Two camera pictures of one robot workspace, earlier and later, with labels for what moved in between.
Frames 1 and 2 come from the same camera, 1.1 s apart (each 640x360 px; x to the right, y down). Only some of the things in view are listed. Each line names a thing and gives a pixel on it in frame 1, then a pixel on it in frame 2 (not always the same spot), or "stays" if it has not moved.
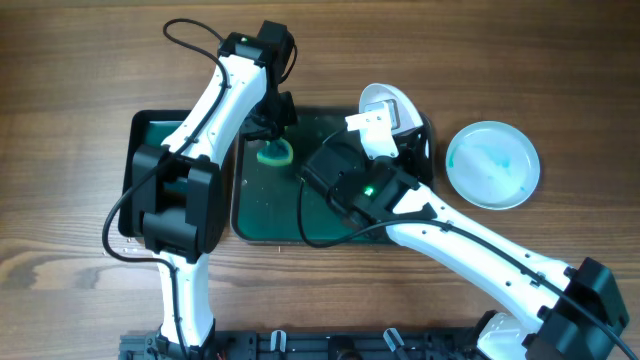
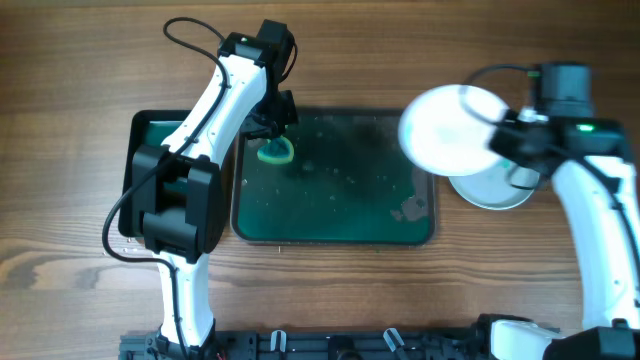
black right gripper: (417, 141) to (507, 138)
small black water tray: (144, 127) stays
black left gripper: (261, 129) stays
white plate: (404, 118) to (439, 135)
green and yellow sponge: (278, 153) stays
